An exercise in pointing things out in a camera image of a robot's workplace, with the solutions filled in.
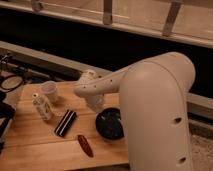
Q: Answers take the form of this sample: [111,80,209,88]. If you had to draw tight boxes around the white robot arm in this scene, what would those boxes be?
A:
[74,52,195,171]

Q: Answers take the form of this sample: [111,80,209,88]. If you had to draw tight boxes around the black equipment at left edge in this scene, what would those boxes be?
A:
[0,90,15,153]

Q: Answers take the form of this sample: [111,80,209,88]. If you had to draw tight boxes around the black ring cable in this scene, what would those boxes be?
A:
[0,74,26,93]

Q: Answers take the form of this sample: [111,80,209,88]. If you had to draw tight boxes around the black striped eraser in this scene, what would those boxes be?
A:
[54,110,77,137]

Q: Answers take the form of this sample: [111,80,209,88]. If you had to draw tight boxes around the black bowl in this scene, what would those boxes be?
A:
[95,108,124,140]

